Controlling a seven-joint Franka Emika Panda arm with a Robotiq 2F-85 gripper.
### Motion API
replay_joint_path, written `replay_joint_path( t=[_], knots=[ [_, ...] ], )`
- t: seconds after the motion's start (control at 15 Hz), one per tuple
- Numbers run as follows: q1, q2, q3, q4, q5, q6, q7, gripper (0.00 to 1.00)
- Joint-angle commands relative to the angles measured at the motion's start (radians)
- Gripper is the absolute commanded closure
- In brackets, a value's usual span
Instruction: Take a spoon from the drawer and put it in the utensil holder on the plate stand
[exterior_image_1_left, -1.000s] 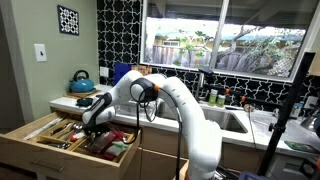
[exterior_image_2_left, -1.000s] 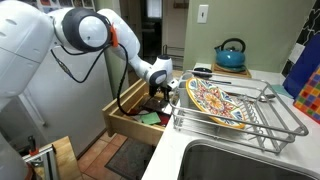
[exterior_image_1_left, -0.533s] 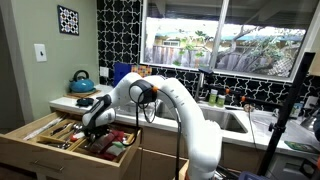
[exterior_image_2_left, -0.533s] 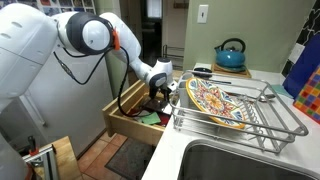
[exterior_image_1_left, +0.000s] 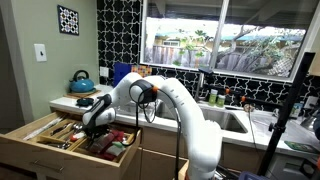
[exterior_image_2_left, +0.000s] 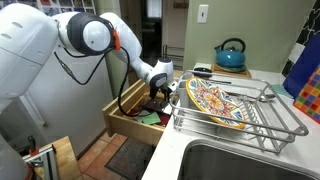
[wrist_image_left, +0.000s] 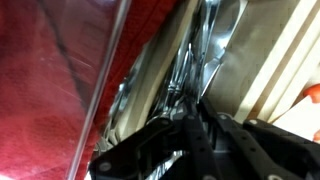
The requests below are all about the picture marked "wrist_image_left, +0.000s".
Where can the white scraper with red hook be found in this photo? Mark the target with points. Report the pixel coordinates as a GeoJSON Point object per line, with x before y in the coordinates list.
{"type": "Point", "coordinates": [300, 116]}

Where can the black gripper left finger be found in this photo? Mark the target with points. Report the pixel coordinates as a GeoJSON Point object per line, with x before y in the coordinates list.
{"type": "Point", "coordinates": [150, 153]}

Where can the silver metal fork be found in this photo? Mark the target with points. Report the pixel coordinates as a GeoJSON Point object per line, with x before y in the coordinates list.
{"type": "Point", "coordinates": [178, 76]}

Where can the red cloth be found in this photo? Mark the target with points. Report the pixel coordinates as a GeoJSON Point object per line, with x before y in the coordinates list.
{"type": "Point", "coordinates": [150, 20]}

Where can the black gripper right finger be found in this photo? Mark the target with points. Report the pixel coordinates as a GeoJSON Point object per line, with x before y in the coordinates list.
{"type": "Point", "coordinates": [266, 150]}

